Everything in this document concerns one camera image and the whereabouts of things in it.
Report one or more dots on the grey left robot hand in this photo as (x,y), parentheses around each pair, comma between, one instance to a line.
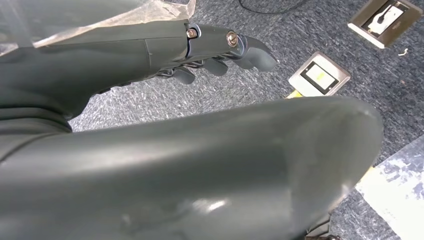
(82,66)

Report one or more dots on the clear plastic hand wrap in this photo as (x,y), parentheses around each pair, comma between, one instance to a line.
(159,10)

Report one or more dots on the yellow floor tape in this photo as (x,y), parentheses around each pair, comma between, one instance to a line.
(294,95)

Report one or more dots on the silver floor socket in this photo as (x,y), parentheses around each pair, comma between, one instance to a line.
(319,76)

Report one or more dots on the brass floor socket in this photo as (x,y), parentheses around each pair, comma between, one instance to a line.
(386,21)

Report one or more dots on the small white floor scrap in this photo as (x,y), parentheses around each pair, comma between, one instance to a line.
(402,52)

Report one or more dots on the plastic covered floor panel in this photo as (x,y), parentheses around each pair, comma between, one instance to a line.
(397,198)

